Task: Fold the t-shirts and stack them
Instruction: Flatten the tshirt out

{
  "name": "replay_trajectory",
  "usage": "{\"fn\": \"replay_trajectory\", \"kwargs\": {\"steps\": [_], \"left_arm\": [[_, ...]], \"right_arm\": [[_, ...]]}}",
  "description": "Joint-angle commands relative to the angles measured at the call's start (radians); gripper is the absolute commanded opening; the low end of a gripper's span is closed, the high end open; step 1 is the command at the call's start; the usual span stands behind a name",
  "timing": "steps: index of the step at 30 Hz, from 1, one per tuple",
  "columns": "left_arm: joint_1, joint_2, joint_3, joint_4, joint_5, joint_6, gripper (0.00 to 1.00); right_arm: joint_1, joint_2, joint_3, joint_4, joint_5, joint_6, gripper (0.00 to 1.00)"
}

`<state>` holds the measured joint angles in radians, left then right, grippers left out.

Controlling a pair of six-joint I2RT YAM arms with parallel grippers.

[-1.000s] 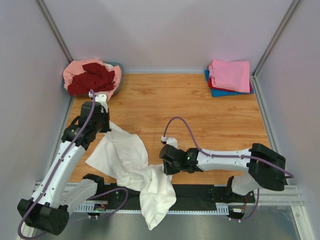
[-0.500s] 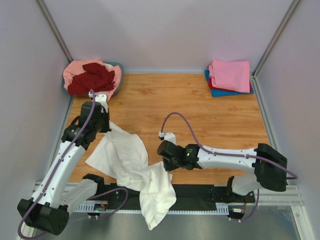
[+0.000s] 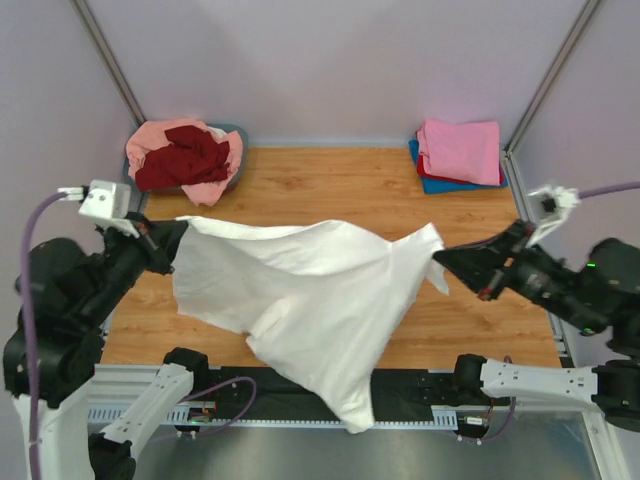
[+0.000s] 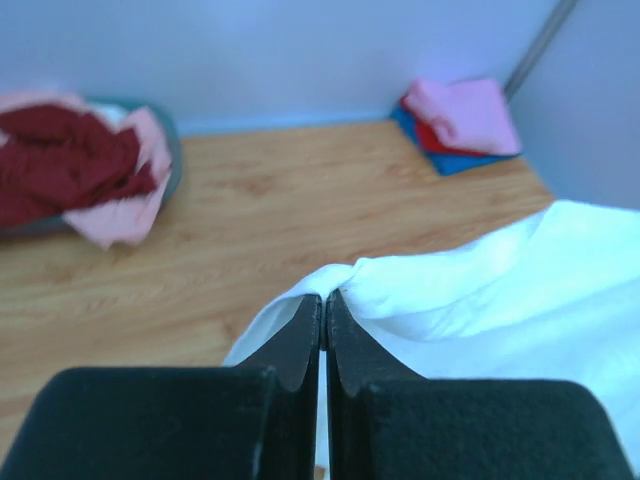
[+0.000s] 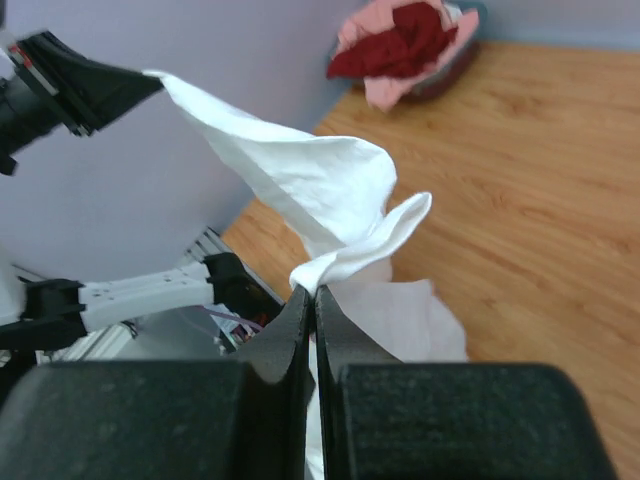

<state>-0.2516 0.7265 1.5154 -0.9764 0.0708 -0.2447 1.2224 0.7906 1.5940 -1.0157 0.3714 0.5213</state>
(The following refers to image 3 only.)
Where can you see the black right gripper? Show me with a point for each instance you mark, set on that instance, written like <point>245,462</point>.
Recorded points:
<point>475,264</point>

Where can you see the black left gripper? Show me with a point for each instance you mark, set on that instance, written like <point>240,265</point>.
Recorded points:
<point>163,240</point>

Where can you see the white t-shirt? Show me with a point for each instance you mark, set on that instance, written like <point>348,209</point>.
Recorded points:
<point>317,303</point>

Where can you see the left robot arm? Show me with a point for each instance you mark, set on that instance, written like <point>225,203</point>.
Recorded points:
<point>49,362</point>

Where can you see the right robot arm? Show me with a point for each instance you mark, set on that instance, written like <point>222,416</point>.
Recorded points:
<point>601,297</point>

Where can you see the salmon pink t-shirt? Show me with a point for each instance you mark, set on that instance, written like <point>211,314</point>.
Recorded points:
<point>151,136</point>

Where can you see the dark red t-shirt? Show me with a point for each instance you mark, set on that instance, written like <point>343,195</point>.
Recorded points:
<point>192,157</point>

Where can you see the folded blue t-shirt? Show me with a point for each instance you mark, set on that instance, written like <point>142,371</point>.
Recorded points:
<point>436,185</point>

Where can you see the folded red t-shirt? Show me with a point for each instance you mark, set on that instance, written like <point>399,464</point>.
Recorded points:
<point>425,170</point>

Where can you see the folded pink t-shirt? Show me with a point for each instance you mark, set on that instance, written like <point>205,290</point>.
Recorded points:
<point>469,151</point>

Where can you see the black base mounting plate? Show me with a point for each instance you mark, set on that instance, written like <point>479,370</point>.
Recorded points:
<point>280,395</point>

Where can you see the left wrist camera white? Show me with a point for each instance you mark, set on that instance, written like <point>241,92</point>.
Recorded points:
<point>105,204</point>

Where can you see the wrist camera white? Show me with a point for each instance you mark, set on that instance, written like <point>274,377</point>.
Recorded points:
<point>553,205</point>
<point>105,204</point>

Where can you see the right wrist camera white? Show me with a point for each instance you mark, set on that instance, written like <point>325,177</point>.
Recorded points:
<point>553,205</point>

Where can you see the aluminium frame rail right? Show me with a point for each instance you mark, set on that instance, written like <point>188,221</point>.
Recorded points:
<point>532,282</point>

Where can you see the aluminium front rail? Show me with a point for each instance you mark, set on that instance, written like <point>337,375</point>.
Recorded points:
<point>125,380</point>

